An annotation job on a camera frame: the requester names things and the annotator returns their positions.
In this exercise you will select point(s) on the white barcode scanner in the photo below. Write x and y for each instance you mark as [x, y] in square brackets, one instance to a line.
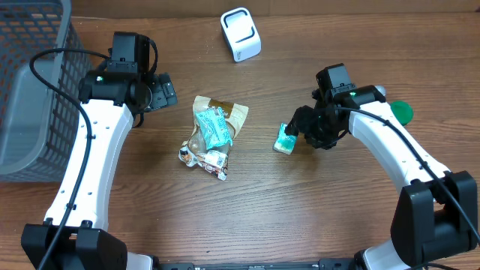
[240, 34]

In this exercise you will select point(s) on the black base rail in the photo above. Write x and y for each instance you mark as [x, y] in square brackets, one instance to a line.
[262, 266]

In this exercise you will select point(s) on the teal snack packet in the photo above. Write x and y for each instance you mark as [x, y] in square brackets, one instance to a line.
[214, 127]

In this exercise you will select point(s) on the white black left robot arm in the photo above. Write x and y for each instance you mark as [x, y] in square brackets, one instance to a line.
[112, 100]

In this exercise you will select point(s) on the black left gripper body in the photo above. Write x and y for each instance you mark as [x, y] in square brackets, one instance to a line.
[162, 94]

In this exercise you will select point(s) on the yellow dish soap bottle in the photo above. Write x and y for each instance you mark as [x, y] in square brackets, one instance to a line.
[381, 89]

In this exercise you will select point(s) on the green lid jar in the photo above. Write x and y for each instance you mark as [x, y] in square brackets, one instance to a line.
[402, 111]

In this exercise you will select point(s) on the teal tissue pack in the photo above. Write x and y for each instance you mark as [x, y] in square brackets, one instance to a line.
[284, 143]

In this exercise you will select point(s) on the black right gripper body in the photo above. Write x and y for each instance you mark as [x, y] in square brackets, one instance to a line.
[319, 127]

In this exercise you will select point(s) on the dark grey plastic basket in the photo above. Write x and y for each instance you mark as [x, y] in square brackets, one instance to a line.
[38, 127]

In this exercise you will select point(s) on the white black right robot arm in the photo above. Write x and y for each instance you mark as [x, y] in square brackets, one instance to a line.
[436, 215]

